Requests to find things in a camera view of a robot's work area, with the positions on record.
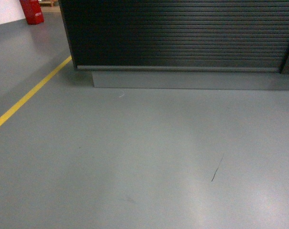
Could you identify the red fire extinguisher box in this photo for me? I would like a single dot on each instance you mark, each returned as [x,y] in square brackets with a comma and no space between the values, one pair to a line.
[32,11]

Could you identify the black checkout counter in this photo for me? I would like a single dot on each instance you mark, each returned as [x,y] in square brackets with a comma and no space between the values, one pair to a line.
[180,44]

